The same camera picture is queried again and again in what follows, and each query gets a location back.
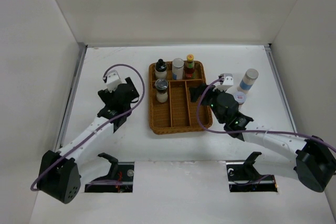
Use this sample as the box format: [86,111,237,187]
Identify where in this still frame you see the red chili sauce bottle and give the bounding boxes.
[184,54,195,79]

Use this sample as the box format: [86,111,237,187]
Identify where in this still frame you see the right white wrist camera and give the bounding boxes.
[216,73,234,92]

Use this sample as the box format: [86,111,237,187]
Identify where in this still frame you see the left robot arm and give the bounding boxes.
[32,77,141,204]

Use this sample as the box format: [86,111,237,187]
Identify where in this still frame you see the aluminium table rail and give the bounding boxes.
[52,42,88,151]
[264,44,297,133]

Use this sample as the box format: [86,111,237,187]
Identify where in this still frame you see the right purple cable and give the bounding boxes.
[196,77,336,154]

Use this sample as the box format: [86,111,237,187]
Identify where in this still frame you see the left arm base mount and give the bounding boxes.
[85,153,135,193]

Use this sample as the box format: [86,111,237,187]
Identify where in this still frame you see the black top glass grinder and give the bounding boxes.
[154,79,169,103]

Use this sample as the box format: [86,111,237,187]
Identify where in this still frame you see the left aluminium table rail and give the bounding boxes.
[52,42,88,151]

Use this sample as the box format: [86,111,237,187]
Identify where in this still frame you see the right aluminium table rail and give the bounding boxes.
[264,44,297,133]

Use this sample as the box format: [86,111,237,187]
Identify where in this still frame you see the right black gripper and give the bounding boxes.
[190,83,228,124]

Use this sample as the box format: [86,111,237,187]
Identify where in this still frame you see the blue label bead jar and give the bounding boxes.
[237,68,259,94]
[172,58,184,80]

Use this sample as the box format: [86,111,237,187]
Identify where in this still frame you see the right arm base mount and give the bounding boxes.
[226,152,278,193]

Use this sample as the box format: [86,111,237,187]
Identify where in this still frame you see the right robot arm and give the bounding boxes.
[189,83,335,193]

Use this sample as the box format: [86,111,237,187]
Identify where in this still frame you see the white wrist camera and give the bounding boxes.
[216,73,234,92]
[103,70,122,93]

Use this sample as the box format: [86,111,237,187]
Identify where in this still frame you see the silver lid dark spice jar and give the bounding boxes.
[234,91,247,109]

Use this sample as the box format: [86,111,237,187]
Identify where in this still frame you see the black cap salt shaker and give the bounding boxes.
[155,59,167,79]

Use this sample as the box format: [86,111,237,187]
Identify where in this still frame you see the brown wicker divided tray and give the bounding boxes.
[148,61,213,135]

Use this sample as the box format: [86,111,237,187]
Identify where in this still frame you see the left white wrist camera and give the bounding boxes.
[103,70,122,93]

